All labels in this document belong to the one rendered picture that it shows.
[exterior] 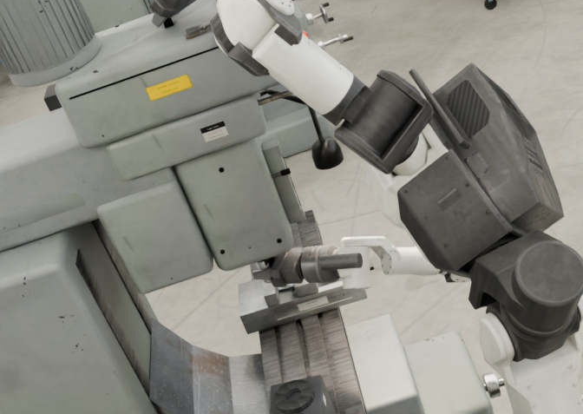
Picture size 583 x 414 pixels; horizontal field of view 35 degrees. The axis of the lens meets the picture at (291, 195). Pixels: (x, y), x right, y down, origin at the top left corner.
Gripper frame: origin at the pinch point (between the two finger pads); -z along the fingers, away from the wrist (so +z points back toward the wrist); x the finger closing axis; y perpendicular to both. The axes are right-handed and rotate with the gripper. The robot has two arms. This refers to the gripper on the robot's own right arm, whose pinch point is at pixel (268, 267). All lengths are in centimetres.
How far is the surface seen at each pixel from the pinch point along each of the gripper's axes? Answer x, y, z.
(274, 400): 33.4, 10.7, 9.6
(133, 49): 10, -66, -3
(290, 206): -2.7, -15.7, 10.6
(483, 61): -342, 123, -22
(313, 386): 28.0, 12.1, 16.8
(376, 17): -435, 121, -112
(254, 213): 7.7, -21.8, 7.4
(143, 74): 15, -62, 0
